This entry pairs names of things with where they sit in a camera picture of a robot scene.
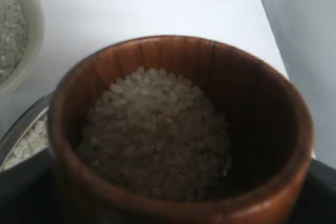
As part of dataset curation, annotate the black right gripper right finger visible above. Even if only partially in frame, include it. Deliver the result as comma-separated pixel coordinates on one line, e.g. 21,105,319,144
293,158,335,223

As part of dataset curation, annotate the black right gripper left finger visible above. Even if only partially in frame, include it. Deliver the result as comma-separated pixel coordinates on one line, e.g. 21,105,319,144
1,150,62,224

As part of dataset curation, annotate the white ceramic rice bowl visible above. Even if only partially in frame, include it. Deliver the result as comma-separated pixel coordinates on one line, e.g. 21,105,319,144
1,0,45,96

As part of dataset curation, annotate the brown wooden cup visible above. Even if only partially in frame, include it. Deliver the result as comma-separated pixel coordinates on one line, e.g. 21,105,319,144
48,36,314,223

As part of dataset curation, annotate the round steel rice tray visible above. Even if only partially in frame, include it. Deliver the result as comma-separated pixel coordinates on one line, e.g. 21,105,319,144
1,93,52,172

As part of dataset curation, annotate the white backdrop curtain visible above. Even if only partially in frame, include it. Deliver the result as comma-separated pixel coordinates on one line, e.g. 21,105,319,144
261,0,335,167

